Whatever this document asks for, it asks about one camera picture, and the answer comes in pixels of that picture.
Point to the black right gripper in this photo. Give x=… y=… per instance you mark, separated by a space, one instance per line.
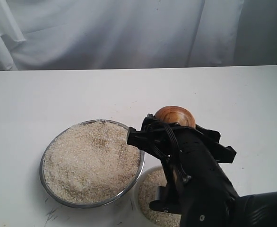
x=190 y=156

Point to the brown wooden cup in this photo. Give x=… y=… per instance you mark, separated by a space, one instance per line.
x=176 y=114

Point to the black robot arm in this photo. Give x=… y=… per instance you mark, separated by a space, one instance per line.
x=197 y=188

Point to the white bowl of rice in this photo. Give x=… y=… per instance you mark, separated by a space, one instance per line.
x=145 y=192

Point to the steel bowl of rice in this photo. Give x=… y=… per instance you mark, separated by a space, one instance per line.
x=90 y=164

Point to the white backdrop curtain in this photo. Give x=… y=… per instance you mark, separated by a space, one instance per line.
x=130 y=34

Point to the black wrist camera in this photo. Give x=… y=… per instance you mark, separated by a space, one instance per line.
x=168 y=199

